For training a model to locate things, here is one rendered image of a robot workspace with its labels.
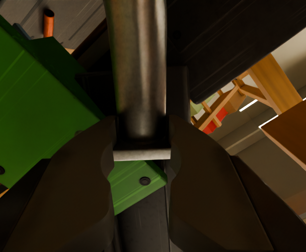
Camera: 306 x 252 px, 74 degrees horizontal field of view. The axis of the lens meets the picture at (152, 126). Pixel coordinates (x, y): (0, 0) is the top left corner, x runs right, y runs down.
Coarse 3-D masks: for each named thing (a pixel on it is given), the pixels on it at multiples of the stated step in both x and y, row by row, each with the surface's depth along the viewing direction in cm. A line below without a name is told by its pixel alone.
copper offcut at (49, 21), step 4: (44, 12) 45; (48, 12) 46; (52, 12) 46; (44, 16) 46; (48, 16) 46; (52, 16) 46; (44, 20) 47; (48, 20) 47; (52, 20) 47; (44, 24) 48; (48, 24) 48; (52, 24) 48; (44, 28) 49; (48, 28) 49; (52, 28) 50; (44, 32) 51; (48, 32) 50; (52, 32) 51; (44, 36) 52; (48, 36) 52
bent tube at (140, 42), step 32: (128, 0) 8; (160, 0) 9; (128, 32) 9; (160, 32) 9; (128, 64) 10; (160, 64) 10; (128, 96) 11; (160, 96) 11; (128, 128) 11; (160, 128) 12
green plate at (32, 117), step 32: (0, 32) 12; (0, 64) 13; (32, 64) 13; (64, 64) 18; (0, 96) 14; (32, 96) 14; (64, 96) 14; (0, 128) 15; (32, 128) 15; (64, 128) 15; (0, 160) 17; (32, 160) 17; (128, 160) 17; (128, 192) 18
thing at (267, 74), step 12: (264, 60) 79; (252, 72) 83; (264, 72) 81; (276, 72) 80; (264, 84) 82; (276, 84) 81; (288, 84) 80; (276, 96) 82; (288, 96) 81; (300, 96) 81; (276, 108) 87; (288, 108) 83
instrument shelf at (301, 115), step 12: (300, 108) 59; (276, 120) 63; (288, 120) 58; (300, 120) 54; (264, 132) 66; (276, 132) 57; (288, 132) 53; (300, 132) 50; (288, 144) 49; (300, 144) 46; (300, 156) 43
